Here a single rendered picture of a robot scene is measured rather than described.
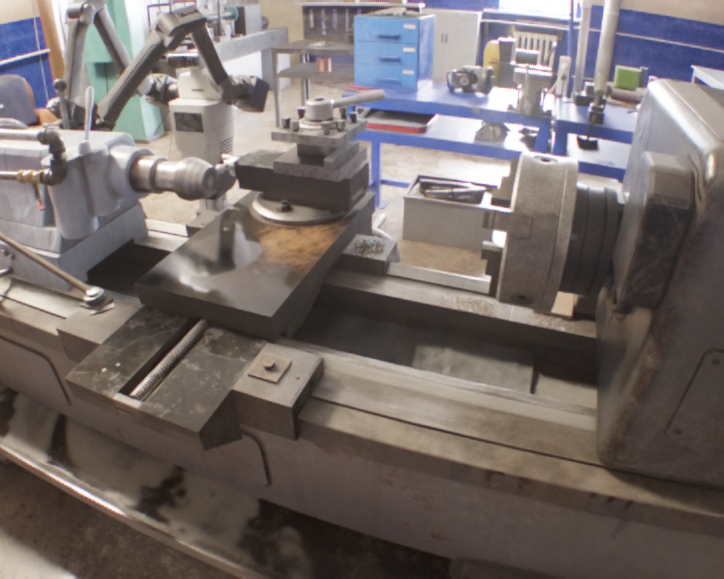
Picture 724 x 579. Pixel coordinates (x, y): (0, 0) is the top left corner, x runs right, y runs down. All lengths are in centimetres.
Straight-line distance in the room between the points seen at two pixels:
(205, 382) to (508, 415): 50
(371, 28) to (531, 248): 224
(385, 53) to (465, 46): 474
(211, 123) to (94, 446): 124
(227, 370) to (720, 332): 73
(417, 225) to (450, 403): 220
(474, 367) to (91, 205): 89
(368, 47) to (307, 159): 174
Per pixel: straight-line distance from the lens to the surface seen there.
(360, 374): 91
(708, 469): 86
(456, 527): 101
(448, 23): 756
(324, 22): 535
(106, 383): 94
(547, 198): 75
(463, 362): 112
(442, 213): 294
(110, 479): 143
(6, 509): 208
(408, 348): 114
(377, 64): 288
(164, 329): 102
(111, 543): 182
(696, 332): 68
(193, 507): 131
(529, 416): 89
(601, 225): 79
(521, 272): 76
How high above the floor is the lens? 147
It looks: 34 degrees down
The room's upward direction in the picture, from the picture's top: straight up
